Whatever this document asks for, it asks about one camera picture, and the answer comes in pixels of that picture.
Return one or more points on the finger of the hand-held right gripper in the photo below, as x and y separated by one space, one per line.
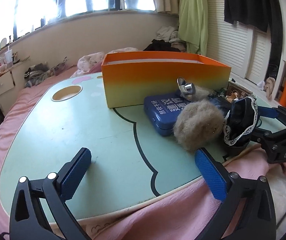
263 132
266 112

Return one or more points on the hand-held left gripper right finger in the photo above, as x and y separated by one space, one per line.
209 175

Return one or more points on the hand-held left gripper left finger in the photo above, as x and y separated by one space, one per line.
75 172

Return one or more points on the black lace-trimmed cloth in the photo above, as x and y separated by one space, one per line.
240 115

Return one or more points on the large beige fur ball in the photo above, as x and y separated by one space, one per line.
198 125

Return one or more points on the blue zip case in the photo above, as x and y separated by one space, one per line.
158 112

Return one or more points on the silver metal funnel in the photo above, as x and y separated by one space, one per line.
186 88

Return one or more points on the orange cardboard box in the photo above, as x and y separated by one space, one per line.
158 80

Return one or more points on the light green desktop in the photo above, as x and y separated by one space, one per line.
58 130

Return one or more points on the beige cloth heap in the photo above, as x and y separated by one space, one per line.
270 87

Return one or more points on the brown patterned box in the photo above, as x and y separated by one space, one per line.
240 90

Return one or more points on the small toy figure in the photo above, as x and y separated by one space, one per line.
233 97

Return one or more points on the white fluffy rug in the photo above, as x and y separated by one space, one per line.
280 192

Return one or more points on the teal packet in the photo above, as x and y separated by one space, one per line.
221 92

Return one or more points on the dark blue shiny cloth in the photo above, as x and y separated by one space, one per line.
218 103

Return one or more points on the small beige fur ball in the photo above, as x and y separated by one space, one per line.
203 91

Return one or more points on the white louvered closet door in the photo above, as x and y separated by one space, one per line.
233 50

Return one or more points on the striped clothes pile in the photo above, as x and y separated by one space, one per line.
38 73

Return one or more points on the black hanging garment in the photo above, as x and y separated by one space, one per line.
248 2

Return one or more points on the white drawer cabinet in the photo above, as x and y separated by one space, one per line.
1 85

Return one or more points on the floral pink quilt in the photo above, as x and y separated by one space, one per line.
90 58

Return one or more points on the light green hanging cloth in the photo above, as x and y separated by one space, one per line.
193 17

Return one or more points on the black clothes pile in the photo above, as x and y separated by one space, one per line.
160 45

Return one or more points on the white clothes pile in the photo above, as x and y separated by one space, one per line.
166 31

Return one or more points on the pink white bag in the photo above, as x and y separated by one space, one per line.
1 64

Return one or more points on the plastic cup with straw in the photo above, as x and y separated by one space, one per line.
8 56

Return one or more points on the small round mirror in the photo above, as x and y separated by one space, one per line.
3 43

